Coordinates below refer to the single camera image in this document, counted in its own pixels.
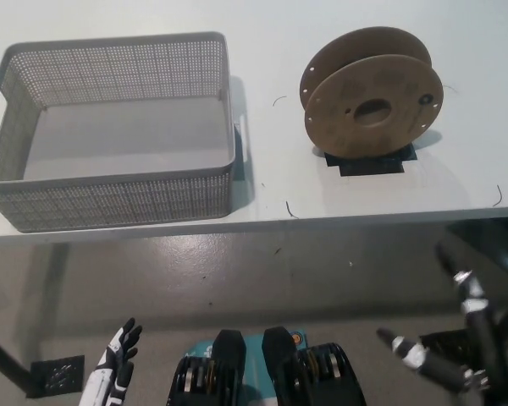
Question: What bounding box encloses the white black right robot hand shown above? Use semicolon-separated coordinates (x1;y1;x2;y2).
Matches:
376;243;508;406

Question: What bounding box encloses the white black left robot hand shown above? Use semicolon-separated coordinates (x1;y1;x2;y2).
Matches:
79;317;143;406

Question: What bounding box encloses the brown cardboard filament spool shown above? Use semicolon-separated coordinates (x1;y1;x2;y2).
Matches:
299;25;445;159

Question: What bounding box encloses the black teal robot body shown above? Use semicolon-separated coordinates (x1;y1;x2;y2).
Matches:
167;326;367;406

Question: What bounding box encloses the black tape patch on table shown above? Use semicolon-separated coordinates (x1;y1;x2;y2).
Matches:
312;142;419;177

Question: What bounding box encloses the grey perforated plastic basket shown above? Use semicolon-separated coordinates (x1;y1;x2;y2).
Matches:
0;30;251;234

